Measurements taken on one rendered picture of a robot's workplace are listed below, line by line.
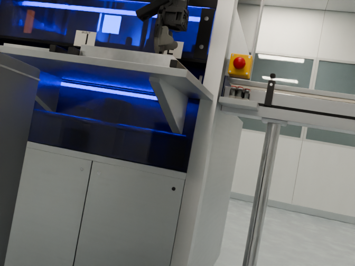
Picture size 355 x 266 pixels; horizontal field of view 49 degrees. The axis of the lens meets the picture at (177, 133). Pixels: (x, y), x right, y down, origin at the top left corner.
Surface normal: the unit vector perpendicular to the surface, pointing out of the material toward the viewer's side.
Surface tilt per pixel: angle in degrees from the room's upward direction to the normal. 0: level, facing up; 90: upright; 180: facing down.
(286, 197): 90
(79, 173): 90
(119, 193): 90
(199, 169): 90
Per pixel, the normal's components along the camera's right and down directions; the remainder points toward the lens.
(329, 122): -0.25, -0.07
